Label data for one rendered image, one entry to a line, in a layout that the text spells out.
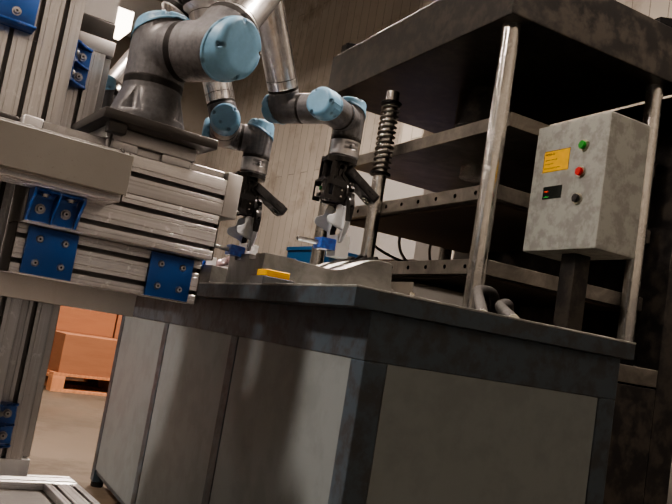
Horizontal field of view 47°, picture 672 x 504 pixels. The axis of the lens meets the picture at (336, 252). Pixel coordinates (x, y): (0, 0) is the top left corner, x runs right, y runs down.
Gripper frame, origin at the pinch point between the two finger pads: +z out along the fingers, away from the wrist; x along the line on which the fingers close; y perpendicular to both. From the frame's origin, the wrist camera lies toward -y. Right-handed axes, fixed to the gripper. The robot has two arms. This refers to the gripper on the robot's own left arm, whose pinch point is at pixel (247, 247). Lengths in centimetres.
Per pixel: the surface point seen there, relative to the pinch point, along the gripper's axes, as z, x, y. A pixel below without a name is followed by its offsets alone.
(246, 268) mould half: 6.4, 8.0, 2.2
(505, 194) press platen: -35, 2, -84
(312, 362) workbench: 27, 59, 4
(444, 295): -2, -35, -92
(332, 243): -1.8, 31.2, -10.0
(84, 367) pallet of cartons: 71, -427, -43
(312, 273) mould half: 5.2, 19.0, -11.8
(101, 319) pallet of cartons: 33, -470, -57
